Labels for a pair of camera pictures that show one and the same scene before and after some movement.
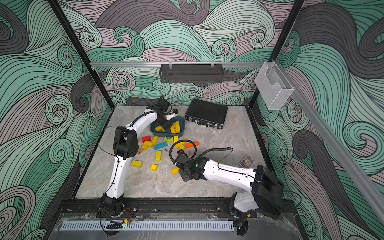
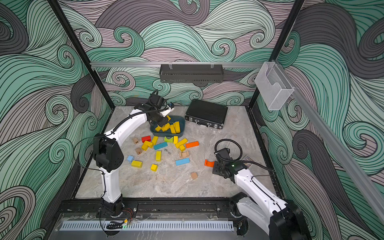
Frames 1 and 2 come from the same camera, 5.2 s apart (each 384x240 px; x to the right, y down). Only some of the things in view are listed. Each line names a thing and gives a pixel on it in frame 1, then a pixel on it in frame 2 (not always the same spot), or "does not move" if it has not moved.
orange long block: (190, 145) does not move
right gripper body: (186, 175) → (218, 168)
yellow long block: (177, 127) does not move
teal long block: (160, 145) does not move
